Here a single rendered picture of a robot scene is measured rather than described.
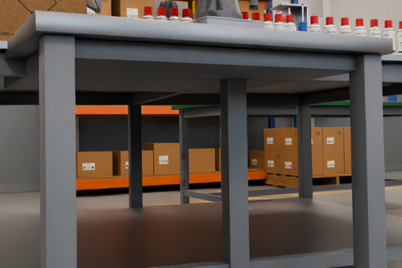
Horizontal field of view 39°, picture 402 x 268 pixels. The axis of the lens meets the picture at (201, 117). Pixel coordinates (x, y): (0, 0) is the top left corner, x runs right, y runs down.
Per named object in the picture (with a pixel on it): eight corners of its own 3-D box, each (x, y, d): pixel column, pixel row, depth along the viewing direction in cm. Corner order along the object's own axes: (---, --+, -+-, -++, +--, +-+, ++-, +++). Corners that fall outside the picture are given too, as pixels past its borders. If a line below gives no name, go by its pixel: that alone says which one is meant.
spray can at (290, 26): (293, 64, 243) (292, 16, 244) (299, 63, 238) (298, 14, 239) (282, 64, 242) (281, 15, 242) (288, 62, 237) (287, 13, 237)
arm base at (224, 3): (221, 28, 187) (221, -3, 187) (252, 22, 175) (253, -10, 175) (183, 23, 178) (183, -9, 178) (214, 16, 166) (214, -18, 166)
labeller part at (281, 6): (297, 12, 259) (297, 9, 259) (309, 6, 248) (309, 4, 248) (270, 10, 255) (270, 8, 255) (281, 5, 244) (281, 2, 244)
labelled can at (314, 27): (317, 64, 247) (316, 17, 247) (323, 63, 242) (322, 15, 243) (306, 64, 245) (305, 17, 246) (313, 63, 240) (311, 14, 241)
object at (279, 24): (282, 64, 242) (281, 15, 242) (288, 62, 237) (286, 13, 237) (271, 64, 240) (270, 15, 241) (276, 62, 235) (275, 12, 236)
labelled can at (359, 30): (362, 66, 254) (361, 20, 255) (369, 64, 249) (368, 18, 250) (352, 66, 252) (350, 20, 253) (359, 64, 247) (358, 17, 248)
